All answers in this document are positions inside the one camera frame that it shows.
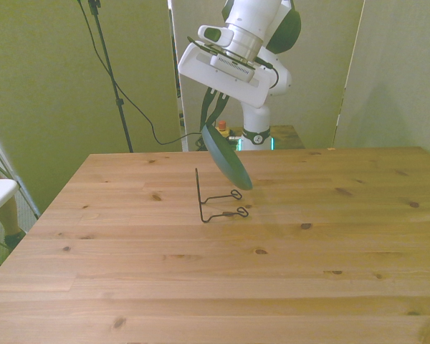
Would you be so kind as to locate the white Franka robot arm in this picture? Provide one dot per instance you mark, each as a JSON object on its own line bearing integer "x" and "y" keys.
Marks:
{"x": 254, "y": 21}

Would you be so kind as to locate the green round plate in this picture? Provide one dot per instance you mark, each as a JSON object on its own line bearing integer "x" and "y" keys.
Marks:
{"x": 225, "y": 157}

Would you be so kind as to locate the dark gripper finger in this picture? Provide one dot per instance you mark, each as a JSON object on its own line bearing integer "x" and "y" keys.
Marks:
{"x": 205, "y": 107}
{"x": 219, "y": 107}

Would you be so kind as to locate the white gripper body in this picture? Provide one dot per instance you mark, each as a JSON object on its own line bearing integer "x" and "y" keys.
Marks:
{"x": 229, "y": 84}

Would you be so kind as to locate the grey metal frame leg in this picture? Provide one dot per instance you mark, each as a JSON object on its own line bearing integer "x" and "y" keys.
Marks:
{"x": 12, "y": 176}

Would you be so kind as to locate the wrist-mounted camera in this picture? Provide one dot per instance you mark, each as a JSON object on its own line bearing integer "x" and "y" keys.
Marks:
{"x": 236, "y": 70}

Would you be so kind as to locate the black tripod pole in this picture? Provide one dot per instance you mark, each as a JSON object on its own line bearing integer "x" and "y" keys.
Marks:
{"x": 110, "y": 68}

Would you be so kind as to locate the red emergency stop button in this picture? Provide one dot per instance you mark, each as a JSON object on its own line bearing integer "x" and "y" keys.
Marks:
{"x": 223, "y": 125}

